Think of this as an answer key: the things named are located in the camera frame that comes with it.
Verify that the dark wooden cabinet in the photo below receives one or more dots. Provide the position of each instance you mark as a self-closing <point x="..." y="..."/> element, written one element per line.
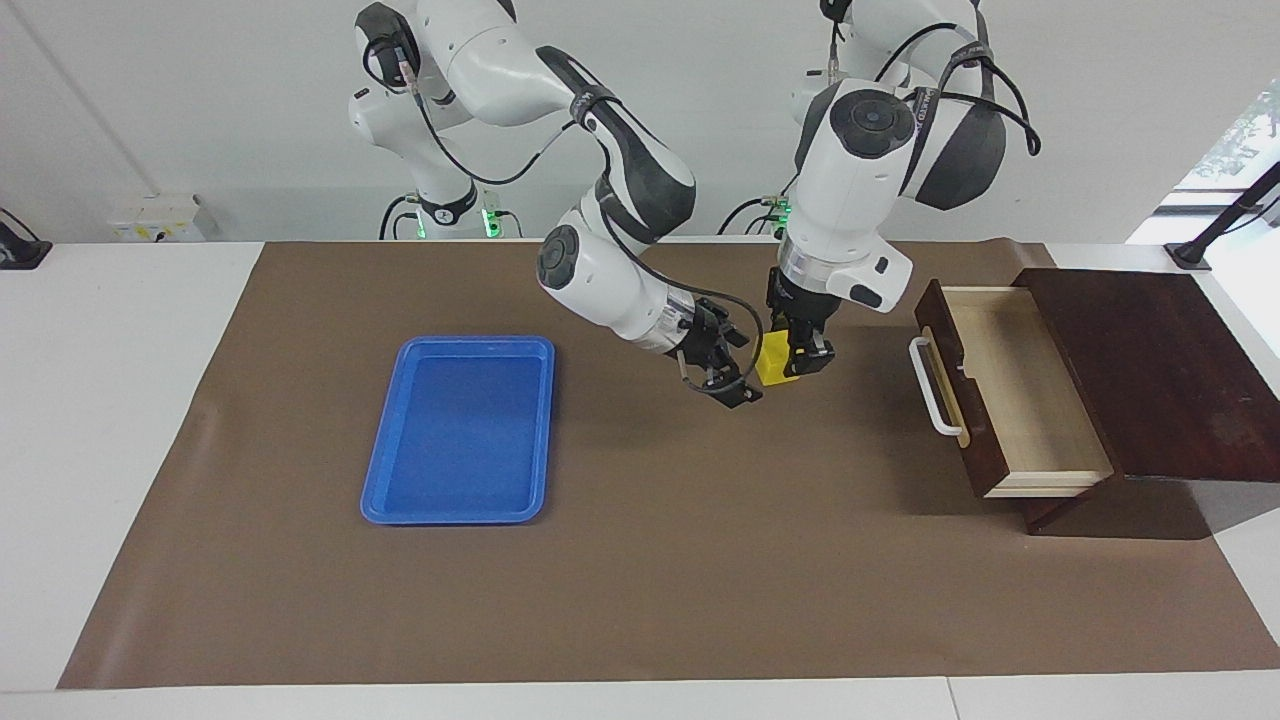
<point x="1170" y="380"/>

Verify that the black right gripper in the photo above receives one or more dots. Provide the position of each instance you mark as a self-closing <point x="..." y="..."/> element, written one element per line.
<point x="700" y="335"/>

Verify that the black desk mount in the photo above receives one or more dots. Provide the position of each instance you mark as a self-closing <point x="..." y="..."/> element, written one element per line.
<point x="20" y="255"/>

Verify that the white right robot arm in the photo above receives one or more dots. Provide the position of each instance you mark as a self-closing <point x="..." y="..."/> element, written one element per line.
<point x="610" y="290"/>

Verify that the bright window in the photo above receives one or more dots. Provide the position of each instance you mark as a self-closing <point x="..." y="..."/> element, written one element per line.
<point x="1240" y="150"/>

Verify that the white wall socket box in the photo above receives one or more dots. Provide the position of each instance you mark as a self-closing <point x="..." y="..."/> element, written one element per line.
<point x="160" y="215"/>

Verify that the brown paper table mat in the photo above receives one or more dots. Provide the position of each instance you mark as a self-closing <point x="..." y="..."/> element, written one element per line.
<point x="650" y="580"/>

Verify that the black clamp stand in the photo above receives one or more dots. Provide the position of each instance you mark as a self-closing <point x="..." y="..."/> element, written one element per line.
<point x="1190" y="255"/>

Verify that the yellow cube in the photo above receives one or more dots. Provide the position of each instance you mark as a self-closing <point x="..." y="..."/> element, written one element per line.
<point x="772" y="362"/>

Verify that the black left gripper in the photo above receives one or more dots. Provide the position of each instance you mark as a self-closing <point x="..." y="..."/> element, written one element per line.
<point x="805" y="315"/>

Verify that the blue plastic tray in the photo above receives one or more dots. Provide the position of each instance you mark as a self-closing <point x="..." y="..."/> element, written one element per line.
<point x="460" y="440"/>

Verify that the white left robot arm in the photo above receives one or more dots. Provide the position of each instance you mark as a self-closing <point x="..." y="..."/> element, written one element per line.
<point x="850" y="190"/>

